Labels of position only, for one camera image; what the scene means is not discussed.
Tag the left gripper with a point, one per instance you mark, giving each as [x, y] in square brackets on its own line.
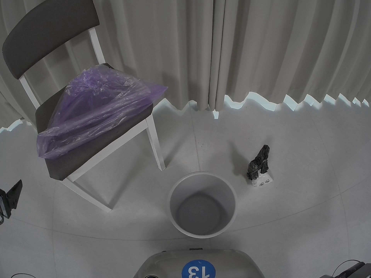
[6, 206]

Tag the purple plastic bag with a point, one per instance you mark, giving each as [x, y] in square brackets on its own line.
[101, 106]

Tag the black plastic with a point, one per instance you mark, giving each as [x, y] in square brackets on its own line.
[258, 162]

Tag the clear printed wrapper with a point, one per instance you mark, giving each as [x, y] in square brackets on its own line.
[263, 181]

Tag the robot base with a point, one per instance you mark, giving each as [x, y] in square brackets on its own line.
[174, 265]

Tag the white trash bin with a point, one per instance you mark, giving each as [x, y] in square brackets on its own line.
[203, 210]

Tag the grey white chair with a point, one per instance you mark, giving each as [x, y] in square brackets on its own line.
[52, 25]

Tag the white curtain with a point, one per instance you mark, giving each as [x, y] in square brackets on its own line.
[289, 39]
[159, 39]

